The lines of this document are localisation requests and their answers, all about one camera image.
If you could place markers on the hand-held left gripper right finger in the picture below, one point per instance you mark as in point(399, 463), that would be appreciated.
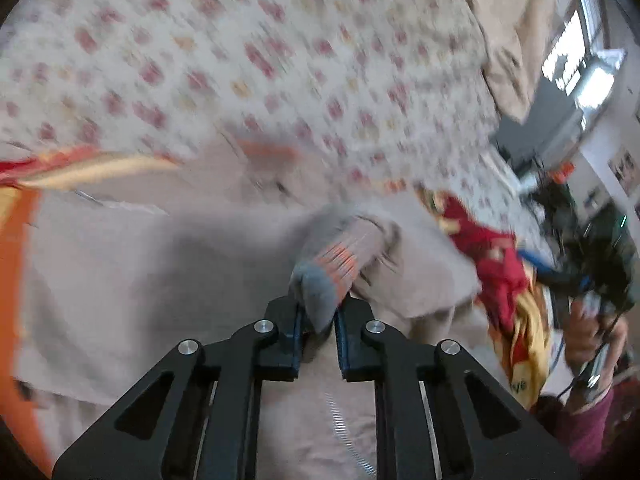
point(340, 340)

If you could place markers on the beige jacket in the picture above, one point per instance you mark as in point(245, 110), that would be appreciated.
point(150, 270)

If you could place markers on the wall poster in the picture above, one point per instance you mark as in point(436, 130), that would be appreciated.
point(625, 167)

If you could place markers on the person's right hand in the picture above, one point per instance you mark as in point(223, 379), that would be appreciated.
point(582, 335)

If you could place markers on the barred window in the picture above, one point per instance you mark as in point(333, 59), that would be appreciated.
point(570, 60)

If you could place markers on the floral quilt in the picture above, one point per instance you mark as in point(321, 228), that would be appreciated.
point(250, 60)

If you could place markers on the beige blanket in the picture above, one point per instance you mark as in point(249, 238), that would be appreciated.
point(515, 20)

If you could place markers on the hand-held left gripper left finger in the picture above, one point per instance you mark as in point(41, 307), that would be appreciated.
point(298, 332)

